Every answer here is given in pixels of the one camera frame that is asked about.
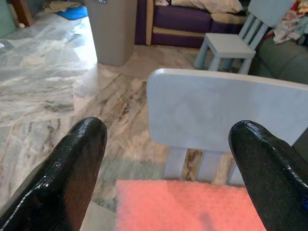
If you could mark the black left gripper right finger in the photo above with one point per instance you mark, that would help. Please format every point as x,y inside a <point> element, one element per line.
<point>272,173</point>

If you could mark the purple sofa with beige trim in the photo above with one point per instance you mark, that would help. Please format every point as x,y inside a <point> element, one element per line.
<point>180,20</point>

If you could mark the blue plastic basin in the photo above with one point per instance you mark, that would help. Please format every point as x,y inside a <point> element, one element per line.
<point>74,12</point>

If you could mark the light blue child chair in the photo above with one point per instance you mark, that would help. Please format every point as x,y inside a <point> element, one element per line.
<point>216,108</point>
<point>226,44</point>

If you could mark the green leather sofa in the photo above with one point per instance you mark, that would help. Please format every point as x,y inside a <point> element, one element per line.
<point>281,60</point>

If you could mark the white patterned pillow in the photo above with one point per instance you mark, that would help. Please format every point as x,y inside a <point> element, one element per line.
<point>207,4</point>

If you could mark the brown wooden post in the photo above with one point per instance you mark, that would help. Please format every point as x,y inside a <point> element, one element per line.
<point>22,12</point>

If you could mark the grey plastic bin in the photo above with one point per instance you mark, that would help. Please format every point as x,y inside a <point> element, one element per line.
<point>113,31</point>

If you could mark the cream cushion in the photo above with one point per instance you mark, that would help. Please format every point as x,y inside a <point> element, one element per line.
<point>228,17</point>

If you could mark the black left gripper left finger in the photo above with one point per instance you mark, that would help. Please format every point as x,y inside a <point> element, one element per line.
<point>65,173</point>

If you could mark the pink plush pillow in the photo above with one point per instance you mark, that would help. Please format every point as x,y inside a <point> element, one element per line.
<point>180,207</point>

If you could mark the brown crumpled cardboard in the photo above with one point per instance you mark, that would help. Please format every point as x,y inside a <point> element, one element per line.
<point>60,6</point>

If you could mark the pile of colourful clothes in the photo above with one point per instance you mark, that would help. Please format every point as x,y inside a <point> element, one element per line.
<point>292,24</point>

